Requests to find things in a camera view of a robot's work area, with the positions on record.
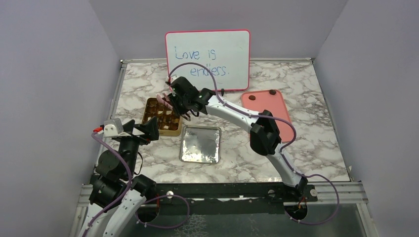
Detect pink-framed whiteboard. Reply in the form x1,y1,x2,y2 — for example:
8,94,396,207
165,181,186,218
165,29,251,91

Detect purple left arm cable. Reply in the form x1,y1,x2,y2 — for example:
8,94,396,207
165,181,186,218
81,130,133,237

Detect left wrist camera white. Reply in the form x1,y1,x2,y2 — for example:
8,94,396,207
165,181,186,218
93,118,130,138

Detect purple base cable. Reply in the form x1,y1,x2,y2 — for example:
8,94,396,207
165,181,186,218
284,173,340,226
134,195,191,230

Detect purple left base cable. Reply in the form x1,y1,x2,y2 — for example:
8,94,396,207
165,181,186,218
134,195,191,230

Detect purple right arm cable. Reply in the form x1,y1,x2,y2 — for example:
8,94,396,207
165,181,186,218
167,62,308,179

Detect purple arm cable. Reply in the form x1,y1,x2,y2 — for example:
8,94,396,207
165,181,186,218
167,62,308,179
81,130,133,237

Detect silver tin lid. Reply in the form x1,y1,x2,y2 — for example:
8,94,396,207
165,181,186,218
179,125,221,164

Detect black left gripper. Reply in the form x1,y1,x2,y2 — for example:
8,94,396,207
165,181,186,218
119,116,159,178

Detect pink plastic tray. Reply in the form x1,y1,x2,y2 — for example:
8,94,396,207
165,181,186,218
241,89,294,143

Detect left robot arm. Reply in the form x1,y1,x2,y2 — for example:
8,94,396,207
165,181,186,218
79,117,159,237

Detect pink silicone tongs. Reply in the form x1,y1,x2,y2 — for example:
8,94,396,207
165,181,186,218
156,93,191,121

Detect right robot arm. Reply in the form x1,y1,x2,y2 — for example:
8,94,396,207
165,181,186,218
168,77,308,201

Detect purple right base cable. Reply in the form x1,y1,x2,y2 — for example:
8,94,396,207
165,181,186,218
284,173,340,226

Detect black table base rail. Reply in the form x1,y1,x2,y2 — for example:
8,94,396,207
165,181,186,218
90,175,318,217

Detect gold chocolate box tray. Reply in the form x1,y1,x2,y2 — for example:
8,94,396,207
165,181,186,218
142,98,183,137

